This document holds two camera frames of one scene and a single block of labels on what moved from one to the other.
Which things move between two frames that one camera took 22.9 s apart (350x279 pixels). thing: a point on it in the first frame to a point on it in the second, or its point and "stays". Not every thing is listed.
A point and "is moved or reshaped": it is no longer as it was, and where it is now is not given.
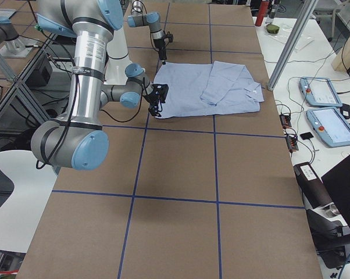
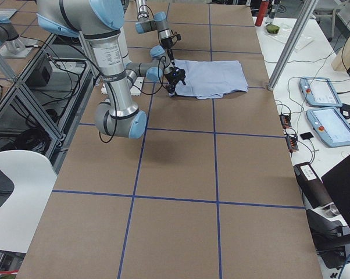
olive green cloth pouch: (272, 28) stays
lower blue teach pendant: (331, 128) stays
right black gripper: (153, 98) to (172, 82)
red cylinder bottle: (262, 10) stays
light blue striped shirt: (222, 88) is moved or reshaped
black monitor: (344, 181) stays
